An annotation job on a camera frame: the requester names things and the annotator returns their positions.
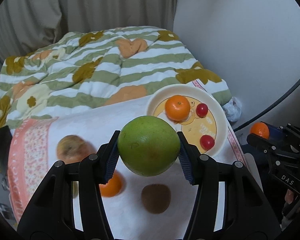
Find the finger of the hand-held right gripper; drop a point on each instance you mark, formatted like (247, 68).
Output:
(293, 135)
(260, 143)

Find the white plastic bag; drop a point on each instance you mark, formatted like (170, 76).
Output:
(233, 110)

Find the green striped floral blanket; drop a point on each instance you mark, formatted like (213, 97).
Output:
(90, 62)

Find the yellow duck print plate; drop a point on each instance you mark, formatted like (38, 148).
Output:
(215, 120)

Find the small tangerine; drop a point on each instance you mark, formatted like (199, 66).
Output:
(258, 130)

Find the beige curtain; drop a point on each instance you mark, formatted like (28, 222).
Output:
(90, 5)

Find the green round fruit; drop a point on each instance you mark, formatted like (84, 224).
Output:
(148, 146)

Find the brown kiwi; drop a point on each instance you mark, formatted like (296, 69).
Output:
(155, 199)

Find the person's right hand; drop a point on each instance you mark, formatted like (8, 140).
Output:
(290, 197)

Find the large orange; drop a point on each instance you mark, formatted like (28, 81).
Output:
(114, 186)

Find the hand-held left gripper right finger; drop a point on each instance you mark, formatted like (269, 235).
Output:
(186, 165)

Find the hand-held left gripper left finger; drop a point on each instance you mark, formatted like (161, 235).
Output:
(112, 160)

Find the medium orange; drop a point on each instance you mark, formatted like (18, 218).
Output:
(177, 107)

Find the white and pink tablecloth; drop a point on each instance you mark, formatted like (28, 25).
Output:
(102, 120)

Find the red cherry tomato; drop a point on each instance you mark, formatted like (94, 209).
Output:
(207, 142)
(202, 109)

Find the brownish apple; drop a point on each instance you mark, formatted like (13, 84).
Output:
(70, 148)

